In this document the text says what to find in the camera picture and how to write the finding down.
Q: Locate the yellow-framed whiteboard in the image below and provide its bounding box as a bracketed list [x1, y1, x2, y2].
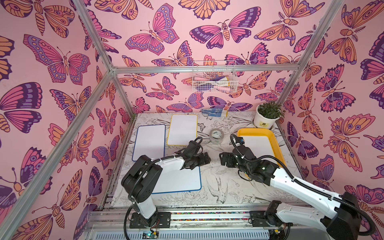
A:
[243, 136, 275, 158]
[167, 115, 198, 146]

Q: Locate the blue-framed whiteboard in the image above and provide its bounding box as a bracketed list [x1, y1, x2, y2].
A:
[132, 125, 166, 162]
[153, 167, 202, 194]

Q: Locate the yellow plastic storage box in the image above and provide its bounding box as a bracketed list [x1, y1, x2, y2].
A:
[237, 128, 286, 165]

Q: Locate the yellow-framed whiteboard back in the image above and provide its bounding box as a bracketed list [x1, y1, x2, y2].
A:
[167, 115, 198, 146]

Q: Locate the clear tape roll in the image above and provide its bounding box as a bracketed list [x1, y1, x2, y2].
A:
[209, 129, 225, 145]

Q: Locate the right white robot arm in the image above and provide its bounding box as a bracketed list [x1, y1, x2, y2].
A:
[220, 134, 377, 240]

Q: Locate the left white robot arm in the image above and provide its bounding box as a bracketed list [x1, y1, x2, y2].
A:
[121, 137, 211, 226]

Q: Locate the potted green plant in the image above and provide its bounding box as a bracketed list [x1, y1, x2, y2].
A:
[253, 102, 283, 130]

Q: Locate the white wire wall basket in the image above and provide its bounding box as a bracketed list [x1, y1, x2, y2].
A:
[191, 64, 239, 94]

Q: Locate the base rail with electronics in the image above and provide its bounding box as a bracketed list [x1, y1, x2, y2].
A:
[81, 204, 330, 240]

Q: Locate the aluminium frame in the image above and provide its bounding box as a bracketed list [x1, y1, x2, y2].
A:
[0, 0, 346, 240]

